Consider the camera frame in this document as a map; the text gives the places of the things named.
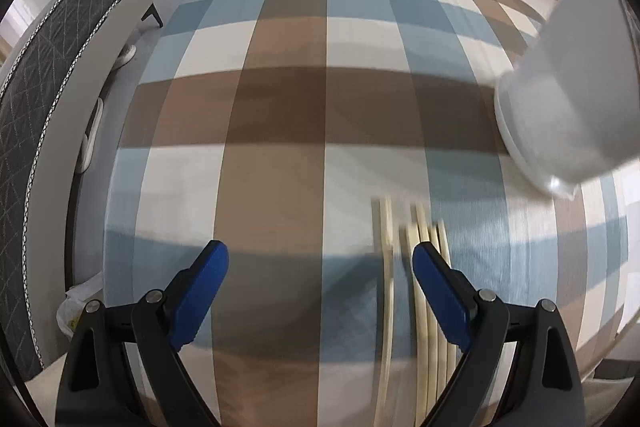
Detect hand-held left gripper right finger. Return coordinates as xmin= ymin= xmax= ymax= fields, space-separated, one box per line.
xmin=411 ymin=241 xmax=586 ymax=427

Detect grey quilted sofa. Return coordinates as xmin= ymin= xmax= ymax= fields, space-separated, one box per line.
xmin=0 ymin=0 xmax=166 ymax=383

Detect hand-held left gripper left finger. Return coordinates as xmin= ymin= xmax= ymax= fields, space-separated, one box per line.
xmin=57 ymin=239 xmax=230 ymax=427

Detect white plastic bag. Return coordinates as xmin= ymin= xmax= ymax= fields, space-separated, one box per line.
xmin=56 ymin=274 xmax=108 ymax=340

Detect checked tablecloth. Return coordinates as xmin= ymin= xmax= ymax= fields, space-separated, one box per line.
xmin=102 ymin=0 xmax=631 ymax=427

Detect white curved bar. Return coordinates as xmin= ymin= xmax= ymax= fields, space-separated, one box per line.
xmin=77 ymin=99 xmax=105 ymax=175

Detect bundle of wooden chopsticks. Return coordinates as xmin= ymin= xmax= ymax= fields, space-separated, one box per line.
xmin=372 ymin=196 xmax=458 ymax=427

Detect grey white utensil holder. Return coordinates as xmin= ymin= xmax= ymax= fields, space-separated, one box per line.
xmin=494 ymin=0 xmax=640 ymax=200

